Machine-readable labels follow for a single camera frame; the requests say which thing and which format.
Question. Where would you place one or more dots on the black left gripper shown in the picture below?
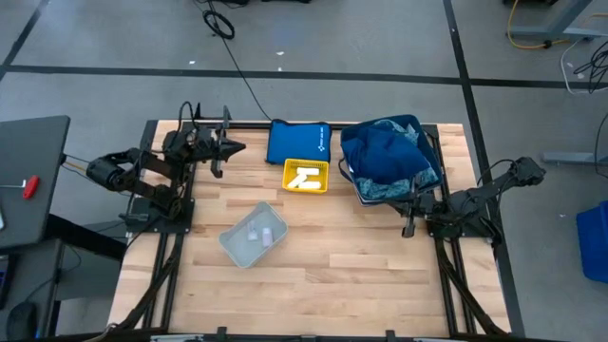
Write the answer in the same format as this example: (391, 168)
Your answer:
(199, 145)

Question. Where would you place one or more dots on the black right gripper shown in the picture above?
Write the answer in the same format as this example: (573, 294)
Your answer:
(420, 209)

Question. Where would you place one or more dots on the light blue patterned gown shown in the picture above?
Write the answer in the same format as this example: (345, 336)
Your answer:
(380, 190)

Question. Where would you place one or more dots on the dark blue scrub cloth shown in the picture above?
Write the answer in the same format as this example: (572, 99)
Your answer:
(385, 157)

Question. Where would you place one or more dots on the navy fabric storage bin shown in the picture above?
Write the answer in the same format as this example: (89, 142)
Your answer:
(430, 157)

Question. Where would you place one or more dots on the yellow perforated plastic basket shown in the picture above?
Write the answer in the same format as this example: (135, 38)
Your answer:
(323, 164)

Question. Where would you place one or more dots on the small clear pinkish packet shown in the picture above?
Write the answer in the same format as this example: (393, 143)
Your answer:
(267, 237)

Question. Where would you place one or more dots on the grey plastic bin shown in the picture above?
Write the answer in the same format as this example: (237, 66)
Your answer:
(237, 252)

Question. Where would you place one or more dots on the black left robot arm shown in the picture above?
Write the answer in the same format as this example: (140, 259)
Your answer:
(142, 166)

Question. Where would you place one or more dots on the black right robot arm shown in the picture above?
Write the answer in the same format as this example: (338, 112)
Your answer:
(480, 197)

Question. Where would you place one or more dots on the blue floor bin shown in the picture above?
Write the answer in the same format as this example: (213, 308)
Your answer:
(594, 242)

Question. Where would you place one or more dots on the blue zip pouch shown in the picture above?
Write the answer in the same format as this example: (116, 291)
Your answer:
(294, 142)

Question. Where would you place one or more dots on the black desk leg brace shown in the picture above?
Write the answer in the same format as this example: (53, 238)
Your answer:
(85, 237)

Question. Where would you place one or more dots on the grey metal foot bar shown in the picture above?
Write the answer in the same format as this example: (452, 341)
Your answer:
(570, 158)

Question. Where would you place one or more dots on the dark grey side desk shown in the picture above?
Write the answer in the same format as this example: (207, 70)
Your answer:
(33, 152)

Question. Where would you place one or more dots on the desk with grey metal legs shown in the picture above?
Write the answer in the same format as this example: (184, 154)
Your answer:
(546, 32)

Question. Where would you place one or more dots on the black computer mouse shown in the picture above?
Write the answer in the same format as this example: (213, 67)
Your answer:
(21, 320)

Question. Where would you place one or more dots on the black upright bracket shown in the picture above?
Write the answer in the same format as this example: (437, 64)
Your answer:
(197, 113)
(226, 114)

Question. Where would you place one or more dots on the black table rail frame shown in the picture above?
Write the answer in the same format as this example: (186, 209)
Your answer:
(148, 138)

